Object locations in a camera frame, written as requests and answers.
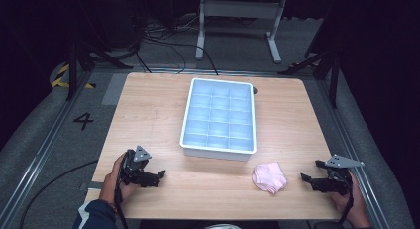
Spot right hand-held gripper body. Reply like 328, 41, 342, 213
314, 154, 366, 195

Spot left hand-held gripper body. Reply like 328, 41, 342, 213
119, 145, 153, 187

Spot person's left hand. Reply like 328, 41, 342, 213
99, 152, 139, 209

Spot person's right hand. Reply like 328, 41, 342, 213
329, 171, 371, 229

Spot pink folded cloth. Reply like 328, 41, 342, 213
251, 162, 288, 195

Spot white compartment box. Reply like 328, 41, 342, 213
179, 77, 259, 163

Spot black tripod stand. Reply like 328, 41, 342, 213
276, 40, 342, 110
64, 37, 134, 102

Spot metal floor rail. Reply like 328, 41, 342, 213
0, 69, 95, 229
315, 77, 392, 229

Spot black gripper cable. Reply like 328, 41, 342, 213
338, 179, 356, 225
113, 152, 131, 229

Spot black floor cable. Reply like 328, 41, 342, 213
19, 159, 100, 229

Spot black floor cables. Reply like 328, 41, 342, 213
136, 19, 220, 76

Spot white desk frame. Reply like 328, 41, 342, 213
194, 0, 289, 64

